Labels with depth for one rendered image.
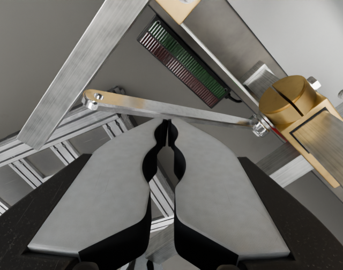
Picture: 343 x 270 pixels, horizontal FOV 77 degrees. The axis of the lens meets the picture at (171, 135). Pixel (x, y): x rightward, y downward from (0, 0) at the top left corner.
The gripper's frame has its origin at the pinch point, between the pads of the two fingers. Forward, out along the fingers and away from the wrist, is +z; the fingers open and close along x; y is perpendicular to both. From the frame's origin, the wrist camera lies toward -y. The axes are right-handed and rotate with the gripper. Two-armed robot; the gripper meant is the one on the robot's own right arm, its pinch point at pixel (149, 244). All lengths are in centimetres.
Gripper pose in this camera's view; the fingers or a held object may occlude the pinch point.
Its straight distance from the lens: 42.8
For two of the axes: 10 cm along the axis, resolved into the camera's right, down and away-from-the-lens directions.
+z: -0.1, -5.2, 8.5
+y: -6.8, 6.3, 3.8
